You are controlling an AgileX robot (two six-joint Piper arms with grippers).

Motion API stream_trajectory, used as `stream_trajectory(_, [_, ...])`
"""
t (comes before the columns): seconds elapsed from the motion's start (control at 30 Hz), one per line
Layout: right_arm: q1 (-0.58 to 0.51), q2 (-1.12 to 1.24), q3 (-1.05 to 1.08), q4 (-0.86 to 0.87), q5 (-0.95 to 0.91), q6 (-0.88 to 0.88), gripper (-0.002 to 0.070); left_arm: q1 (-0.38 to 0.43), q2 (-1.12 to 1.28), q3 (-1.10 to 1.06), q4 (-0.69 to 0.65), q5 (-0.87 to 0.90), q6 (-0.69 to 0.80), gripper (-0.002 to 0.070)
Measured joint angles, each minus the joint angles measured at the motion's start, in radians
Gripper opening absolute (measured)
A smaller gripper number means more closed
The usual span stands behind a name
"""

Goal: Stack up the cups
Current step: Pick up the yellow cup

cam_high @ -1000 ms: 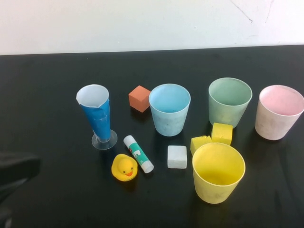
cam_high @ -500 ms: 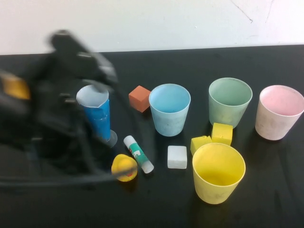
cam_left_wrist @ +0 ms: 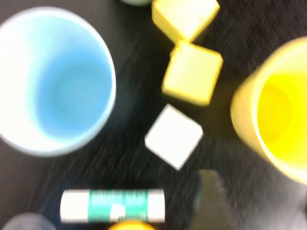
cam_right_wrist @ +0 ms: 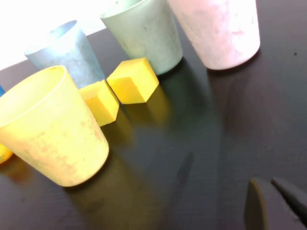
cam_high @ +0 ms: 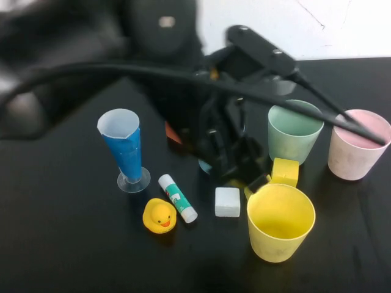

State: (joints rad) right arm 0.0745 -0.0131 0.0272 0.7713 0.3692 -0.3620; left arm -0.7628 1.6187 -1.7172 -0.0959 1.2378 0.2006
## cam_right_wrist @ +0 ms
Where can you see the blue-wrapped conical measuring glass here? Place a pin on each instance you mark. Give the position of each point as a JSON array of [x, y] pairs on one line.
[[1, 91]]

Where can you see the yellow plastic cup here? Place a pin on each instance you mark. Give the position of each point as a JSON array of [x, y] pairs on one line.
[[48, 131]]

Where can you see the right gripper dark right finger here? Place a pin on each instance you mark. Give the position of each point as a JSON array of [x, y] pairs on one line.
[[295, 196]]

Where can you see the light green plastic cup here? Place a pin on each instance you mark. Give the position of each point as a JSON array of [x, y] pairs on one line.
[[148, 36]]

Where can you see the chipped yellow foam cube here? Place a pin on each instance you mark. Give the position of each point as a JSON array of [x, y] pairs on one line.
[[105, 105]]

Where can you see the light pink plastic cup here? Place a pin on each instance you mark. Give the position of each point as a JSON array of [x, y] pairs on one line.
[[216, 36]]

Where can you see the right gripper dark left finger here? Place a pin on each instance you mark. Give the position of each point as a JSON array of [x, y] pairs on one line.
[[271, 213]]

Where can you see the yellow rubber duck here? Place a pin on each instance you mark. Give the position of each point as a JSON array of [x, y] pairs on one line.
[[3, 154]]

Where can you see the light blue plastic cup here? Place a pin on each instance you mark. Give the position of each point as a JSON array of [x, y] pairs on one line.
[[72, 60]]

